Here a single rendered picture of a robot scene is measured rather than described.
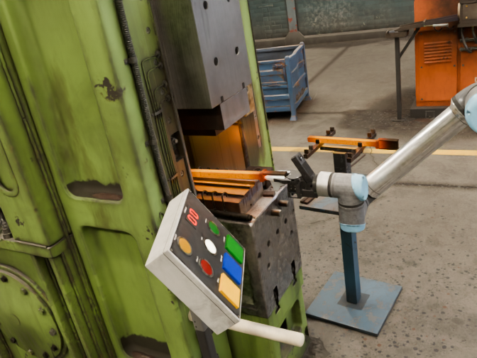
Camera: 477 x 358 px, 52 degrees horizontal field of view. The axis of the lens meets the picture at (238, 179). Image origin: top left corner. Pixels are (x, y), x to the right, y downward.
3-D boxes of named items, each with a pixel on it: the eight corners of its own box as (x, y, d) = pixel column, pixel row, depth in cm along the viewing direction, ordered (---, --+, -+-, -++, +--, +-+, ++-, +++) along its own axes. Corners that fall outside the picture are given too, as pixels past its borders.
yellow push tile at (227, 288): (240, 289, 136) (223, 272, 134) (239, 308, 130) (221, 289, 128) (235, 292, 137) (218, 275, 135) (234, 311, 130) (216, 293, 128)
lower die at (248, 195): (263, 193, 201) (260, 175, 198) (241, 218, 186) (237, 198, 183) (180, 186, 222) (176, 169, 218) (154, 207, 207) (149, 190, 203)
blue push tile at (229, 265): (242, 268, 145) (226, 251, 143) (241, 284, 139) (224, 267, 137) (237, 271, 146) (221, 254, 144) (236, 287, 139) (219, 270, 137)
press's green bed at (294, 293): (311, 342, 247) (302, 265, 228) (282, 400, 219) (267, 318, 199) (218, 319, 274) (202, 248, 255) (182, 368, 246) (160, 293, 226)
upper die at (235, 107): (250, 111, 187) (246, 87, 183) (224, 130, 171) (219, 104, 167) (162, 111, 207) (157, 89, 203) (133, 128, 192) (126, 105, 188)
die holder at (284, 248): (302, 265, 228) (290, 178, 210) (268, 319, 199) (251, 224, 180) (201, 248, 255) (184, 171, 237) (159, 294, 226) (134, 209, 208)
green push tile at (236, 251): (243, 250, 154) (228, 234, 152) (242, 263, 148) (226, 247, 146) (239, 253, 155) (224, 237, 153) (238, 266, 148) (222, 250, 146)
